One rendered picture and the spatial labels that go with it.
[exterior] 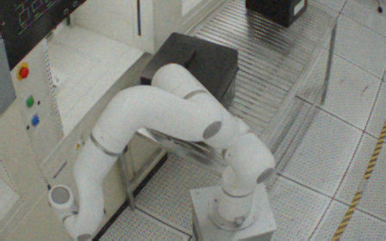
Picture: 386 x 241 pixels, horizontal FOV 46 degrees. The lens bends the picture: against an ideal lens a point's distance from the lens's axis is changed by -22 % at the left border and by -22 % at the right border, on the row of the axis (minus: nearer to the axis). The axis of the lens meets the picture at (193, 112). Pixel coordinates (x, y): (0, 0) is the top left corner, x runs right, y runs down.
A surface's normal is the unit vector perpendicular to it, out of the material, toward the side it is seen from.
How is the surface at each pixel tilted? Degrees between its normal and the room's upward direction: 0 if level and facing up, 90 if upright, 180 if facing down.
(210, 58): 0
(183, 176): 0
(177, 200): 0
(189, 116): 56
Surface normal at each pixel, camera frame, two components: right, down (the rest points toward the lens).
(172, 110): 0.14, 0.15
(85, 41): 0.00, -0.67
